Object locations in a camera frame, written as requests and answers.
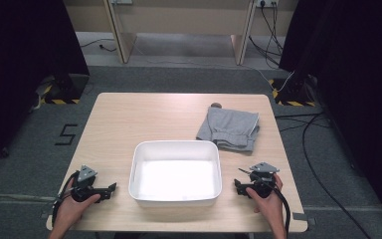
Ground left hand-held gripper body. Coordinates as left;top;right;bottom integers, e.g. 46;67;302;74
70;164;107;204

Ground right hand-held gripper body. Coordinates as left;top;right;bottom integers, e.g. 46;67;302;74
238;161;281;199

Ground grey pants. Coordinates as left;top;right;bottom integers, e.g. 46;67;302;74
195;105;261;153

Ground white plastic bin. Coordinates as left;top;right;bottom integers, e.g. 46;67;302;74
127;139;223;208

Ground person's left hand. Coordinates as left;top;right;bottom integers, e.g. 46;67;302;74
53;177;101;232

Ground person's right hand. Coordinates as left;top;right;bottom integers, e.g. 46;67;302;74
245;173;286;231

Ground black stand base striped tape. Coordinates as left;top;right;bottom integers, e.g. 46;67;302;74
39;73;91;106
268;74;318;108

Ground dark curtain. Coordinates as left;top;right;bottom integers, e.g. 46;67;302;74
0;0;91;175
278;0;382;228

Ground light wooden desk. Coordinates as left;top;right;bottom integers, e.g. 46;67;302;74
63;0;299;66

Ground left hand-held gripper cable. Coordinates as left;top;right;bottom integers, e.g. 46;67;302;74
51;170;81;227

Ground hand-held gripper cable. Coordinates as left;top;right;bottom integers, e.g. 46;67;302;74
264;180;292;239
51;170;81;227

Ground right hand-held gripper cable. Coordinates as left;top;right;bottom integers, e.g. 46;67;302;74
264;180;292;239

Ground long black floor cable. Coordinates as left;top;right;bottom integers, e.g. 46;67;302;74
301;113;374;239

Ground black floor cable bundle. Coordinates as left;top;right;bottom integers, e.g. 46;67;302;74
274;112;333;133

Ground thin white cable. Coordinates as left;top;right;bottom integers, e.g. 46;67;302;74
132;43;295;94

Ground black cable with plug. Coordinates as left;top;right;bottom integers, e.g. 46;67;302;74
80;38;117;54

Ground black cables hanging from socket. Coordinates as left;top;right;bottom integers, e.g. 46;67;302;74
248;1;285;68

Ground white wall socket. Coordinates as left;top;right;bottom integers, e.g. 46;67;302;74
255;0;280;9

